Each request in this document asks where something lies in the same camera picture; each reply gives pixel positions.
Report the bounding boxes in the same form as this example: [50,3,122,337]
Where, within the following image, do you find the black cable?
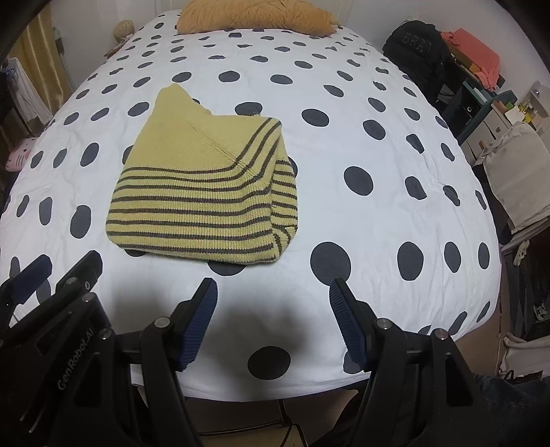
[275,397,310,447]

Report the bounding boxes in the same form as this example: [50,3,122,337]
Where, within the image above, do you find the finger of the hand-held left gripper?
[52,250,104,302]
[0,254,53,310]

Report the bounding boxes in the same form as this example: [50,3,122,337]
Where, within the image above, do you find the person's leg in jeans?
[473,372,550,447]

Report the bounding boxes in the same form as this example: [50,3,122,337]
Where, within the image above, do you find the black backpack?
[382,19,456,101]

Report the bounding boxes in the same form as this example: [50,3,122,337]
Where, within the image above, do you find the beige tote bag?
[483,121,550,235]

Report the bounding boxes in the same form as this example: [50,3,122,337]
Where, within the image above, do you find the hanging white cloth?
[2,56,52,125]

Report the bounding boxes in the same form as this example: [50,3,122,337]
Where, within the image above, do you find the orange pillow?
[176,0,340,36]

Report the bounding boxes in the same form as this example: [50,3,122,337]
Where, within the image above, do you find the white fabric bag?
[498,331,550,383]

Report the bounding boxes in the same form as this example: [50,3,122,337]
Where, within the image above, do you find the coral red clothing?
[442,28,503,90]

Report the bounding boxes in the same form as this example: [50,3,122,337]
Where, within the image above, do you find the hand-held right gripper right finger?
[329,277,495,447]

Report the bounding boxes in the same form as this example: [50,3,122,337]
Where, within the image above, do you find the teal shelf unit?
[434,79,516,144]

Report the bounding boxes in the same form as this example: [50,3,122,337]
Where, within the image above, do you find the yellow striped curtain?
[19,9,74,112]

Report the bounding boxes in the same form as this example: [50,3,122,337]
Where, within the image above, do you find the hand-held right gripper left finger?
[103,277,218,447]

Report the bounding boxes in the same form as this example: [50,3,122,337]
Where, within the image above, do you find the beige woven ball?
[112,19,137,43]

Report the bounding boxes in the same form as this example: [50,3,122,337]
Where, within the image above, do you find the yellow striped knit sweater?
[105,84,299,264]

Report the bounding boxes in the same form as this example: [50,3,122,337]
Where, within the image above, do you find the white polka dot bedspread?
[0,9,503,402]

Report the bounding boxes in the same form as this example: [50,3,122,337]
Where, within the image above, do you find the white drawer unit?
[462,79,550,166]

